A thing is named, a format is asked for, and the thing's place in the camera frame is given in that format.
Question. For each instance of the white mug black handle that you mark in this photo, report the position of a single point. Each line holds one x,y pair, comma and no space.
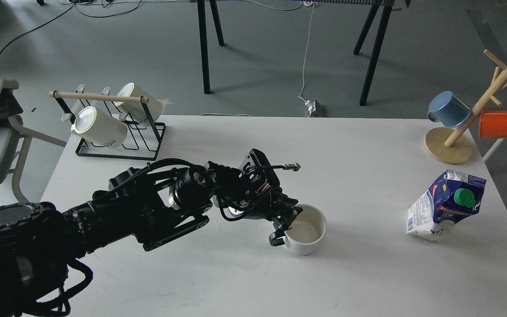
306,231

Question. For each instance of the wooden mug tree stand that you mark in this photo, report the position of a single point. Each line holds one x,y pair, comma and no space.
449,145

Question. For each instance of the orange mug on tree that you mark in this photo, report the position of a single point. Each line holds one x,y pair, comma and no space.
493,125

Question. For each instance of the grey power adapter on floor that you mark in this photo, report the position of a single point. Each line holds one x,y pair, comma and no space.
314,109

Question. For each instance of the white mug front on rack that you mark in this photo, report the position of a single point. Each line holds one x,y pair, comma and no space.
99,128

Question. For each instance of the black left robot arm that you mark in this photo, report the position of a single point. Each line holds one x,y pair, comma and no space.
40,247

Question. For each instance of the blue mug on tree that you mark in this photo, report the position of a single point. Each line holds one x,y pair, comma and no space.
448,109

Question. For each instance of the blue milk carton green cap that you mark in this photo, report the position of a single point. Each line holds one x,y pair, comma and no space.
452,197

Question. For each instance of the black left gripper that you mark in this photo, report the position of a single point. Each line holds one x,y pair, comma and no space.
254,191

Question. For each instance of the black table legs right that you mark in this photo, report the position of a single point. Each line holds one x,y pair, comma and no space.
381,33

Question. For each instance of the white mug on rack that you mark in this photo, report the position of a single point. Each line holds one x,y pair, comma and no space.
135,109
99,128

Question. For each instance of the white mug rear on rack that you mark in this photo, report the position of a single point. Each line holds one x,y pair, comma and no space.
135,109

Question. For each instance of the black wire mug rack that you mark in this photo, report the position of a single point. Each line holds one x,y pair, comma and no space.
141,143

